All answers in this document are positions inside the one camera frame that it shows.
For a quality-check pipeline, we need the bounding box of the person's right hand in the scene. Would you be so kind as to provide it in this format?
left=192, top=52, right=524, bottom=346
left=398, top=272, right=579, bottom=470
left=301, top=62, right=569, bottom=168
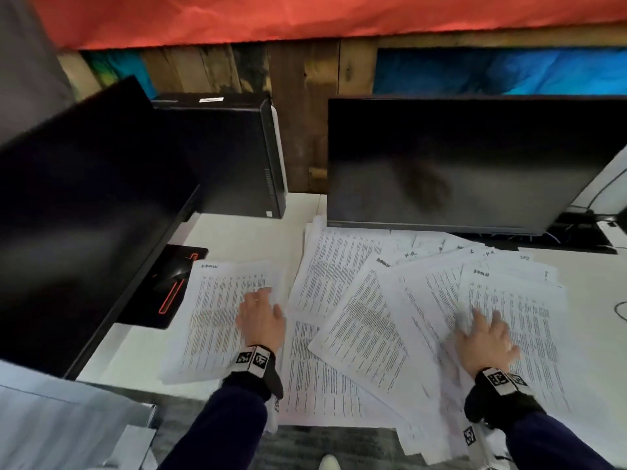
left=454, top=307, right=521, bottom=380

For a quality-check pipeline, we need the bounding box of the person's left hand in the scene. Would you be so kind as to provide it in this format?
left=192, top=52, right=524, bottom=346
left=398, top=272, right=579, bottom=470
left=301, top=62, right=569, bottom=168
left=236, top=287, right=287, bottom=354

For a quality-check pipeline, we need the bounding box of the sorted stack of printed sheets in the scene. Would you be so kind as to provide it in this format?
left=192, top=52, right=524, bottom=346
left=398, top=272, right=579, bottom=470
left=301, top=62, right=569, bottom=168
left=160, top=258, right=290, bottom=386

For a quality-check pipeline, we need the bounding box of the pile of printed papers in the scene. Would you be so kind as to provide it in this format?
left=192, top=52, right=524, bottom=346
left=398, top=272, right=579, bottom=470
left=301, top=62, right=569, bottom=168
left=276, top=215, right=627, bottom=465

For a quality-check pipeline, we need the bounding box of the person's left forearm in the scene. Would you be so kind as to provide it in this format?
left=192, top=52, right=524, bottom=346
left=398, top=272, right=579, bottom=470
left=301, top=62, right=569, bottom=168
left=159, top=384, right=269, bottom=470

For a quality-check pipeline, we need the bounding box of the person's right forearm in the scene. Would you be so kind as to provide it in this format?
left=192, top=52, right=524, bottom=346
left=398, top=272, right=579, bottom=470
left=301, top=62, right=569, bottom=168
left=504, top=411, right=616, bottom=470

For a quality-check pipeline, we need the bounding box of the white table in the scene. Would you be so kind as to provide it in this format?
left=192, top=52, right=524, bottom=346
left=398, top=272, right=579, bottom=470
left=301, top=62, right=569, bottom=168
left=76, top=190, right=627, bottom=470

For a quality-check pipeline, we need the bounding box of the black desktop computer tower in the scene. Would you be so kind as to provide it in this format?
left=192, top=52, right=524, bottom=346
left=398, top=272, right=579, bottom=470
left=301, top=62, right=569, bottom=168
left=152, top=91, right=289, bottom=220

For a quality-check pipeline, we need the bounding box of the black computer monitor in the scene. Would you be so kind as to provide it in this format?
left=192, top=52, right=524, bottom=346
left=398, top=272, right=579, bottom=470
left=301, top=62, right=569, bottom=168
left=327, top=95, right=627, bottom=236
left=0, top=75, right=210, bottom=380

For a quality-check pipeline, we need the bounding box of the wooden plank partition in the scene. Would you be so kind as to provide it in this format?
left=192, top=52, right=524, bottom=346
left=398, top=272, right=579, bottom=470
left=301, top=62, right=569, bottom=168
left=56, top=22, right=627, bottom=194

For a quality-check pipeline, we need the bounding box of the blue cloth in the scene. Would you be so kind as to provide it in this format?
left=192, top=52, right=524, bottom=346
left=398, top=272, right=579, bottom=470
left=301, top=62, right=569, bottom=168
left=372, top=46, right=627, bottom=97

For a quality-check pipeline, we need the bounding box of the teal green cloth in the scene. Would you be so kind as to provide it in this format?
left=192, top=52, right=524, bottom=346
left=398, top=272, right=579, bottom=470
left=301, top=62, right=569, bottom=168
left=80, top=49, right=157, bottom=101

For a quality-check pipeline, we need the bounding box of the red-orange cloth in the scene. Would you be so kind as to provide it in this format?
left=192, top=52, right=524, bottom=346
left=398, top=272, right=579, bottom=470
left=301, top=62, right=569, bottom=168
left=29, top=0, right=627, bottom=50

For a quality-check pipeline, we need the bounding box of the grey fabric panel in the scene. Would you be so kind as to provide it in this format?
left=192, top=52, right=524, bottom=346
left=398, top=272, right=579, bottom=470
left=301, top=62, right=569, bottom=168
left=0, top=0, right=77, bottom=148

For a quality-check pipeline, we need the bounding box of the black marker wrist strap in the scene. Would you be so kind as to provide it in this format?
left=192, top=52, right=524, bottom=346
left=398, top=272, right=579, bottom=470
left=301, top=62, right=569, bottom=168
left=223, top=345, right=285, bottom=402
left=462, top=366, right=547, bottom=431

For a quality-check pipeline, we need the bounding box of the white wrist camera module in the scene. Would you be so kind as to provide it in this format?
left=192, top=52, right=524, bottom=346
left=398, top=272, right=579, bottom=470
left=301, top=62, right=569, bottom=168
left=264, top=398, right=281, bottom=434
left=460, top=425, right=496, bottom=470

